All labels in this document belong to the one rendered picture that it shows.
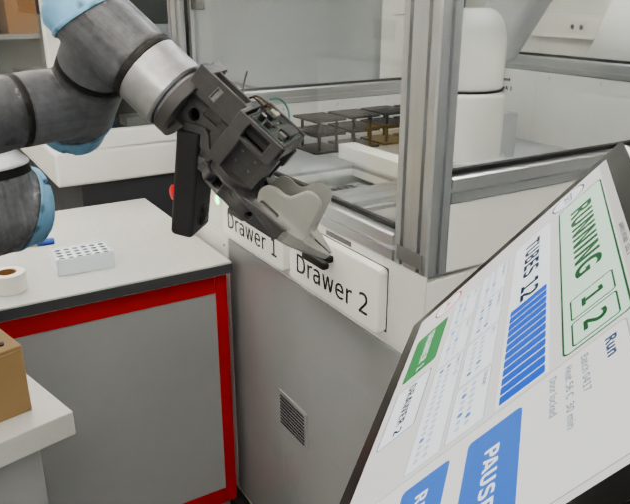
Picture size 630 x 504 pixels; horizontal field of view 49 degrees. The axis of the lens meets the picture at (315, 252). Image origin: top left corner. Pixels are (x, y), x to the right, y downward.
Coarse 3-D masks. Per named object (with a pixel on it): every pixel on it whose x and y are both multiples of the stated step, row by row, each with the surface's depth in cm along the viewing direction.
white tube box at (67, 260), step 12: (60, 252) 155; (72, 252) 155; (84, 252) 156; (96, 252) 156; (108, 252) 155; (60, 264) 151; (72, 264) 152; (84, 264) 153; (96, 264) 155; (108, 264) 156
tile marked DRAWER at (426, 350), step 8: (440, 328) 71; (432, 336) 72; (440, 336) 69; (424, 344) 72; (432, 344) 69; (416, 352) 72; (424, 352) 69; (432, 352) 67; (416, 360) 69; (424, 360) 67; (408, 368) 70; (416, 368) 67; (408, 376) 67
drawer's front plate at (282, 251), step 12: (228, 228) 159; (252, 228) 147; (240, 240) 154; (252, 240) 148; (264, 240) 143; (276, 240) 139; (264, 252) 144; (276, 252) 140; (288, 252) 138; (276, 264) 141; (288, 264) 138
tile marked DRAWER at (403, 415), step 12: (420, 384) 62; (408, 396) 62; (420, 396) 59; (396, 408) 62; (408, 408) 59; (396, 420) 59; (408, 420) 56; (384, 432) 59; (396, 432) 56; (384, 444) 57
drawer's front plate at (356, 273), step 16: (336, 256) 120; (352, 256) 115; (304, 272) 131; (320, 272) 126; (336, 272) 121; (352, 272) 116; (368, 272) 112; (384, 272) 110; (320, 288) 127; (352, 288) 117; (368, 288) 113; (384, 288) 111; (336, 304) 123; (352, 304) 118; (368, 304) 114; (384, 304) 112; (368, 320) 115; (384, 320) 113
